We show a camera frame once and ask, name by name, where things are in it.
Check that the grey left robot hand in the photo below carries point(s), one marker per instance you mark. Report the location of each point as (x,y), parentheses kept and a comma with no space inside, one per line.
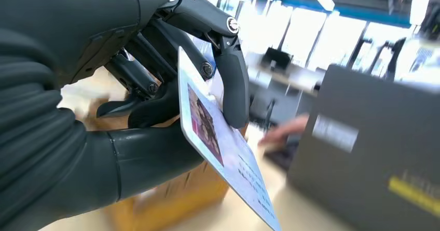
(86,23)

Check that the wooden compartment card box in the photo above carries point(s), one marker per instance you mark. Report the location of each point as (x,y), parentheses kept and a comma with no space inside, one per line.
(178,202)

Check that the grey laptop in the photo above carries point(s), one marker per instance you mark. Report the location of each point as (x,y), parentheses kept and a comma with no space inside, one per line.
(361,188)

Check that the white ID card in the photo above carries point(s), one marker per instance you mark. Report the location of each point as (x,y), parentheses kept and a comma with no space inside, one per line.
(237,160)

